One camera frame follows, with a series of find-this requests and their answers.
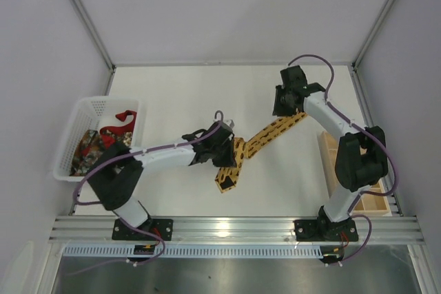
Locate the yellow beetle print tie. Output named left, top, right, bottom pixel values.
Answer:
left=214, top=112, right=308, bottom=193

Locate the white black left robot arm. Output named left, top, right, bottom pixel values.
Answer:
left=86, top=120, right=236, bottom=230

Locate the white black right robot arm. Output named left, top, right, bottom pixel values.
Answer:
left=273, top=65, right=389, bottom=242

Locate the red tie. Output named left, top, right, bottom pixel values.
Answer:
left=99, top=110, right=137, bottom=148

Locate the camouflage pattern tie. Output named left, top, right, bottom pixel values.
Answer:
left=70, top=128, right=134, bottom=177

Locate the white plastic basket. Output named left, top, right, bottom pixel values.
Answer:
left=53, top=96, right=146, bottom=182

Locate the wooden compartment box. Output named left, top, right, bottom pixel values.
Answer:
left=318, top=131, right=391, bottom=217

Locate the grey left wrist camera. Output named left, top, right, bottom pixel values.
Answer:
left=223, top=119, right=235, bottom=129

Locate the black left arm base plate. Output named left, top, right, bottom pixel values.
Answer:
left=112, top=218, right=174, bottom=241

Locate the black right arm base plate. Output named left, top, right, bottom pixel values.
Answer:
left=294, top=218, right=359, bottom=242

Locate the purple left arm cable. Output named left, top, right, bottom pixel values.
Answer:
left=65, top=110, right=225, bottom=276

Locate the white slotted cable duct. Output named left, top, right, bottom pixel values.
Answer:
left=63, top=244, right=323, bottom=259

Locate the aluminium mounting rail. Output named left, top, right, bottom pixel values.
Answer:
left=49, top=216, right=424, bottom=245

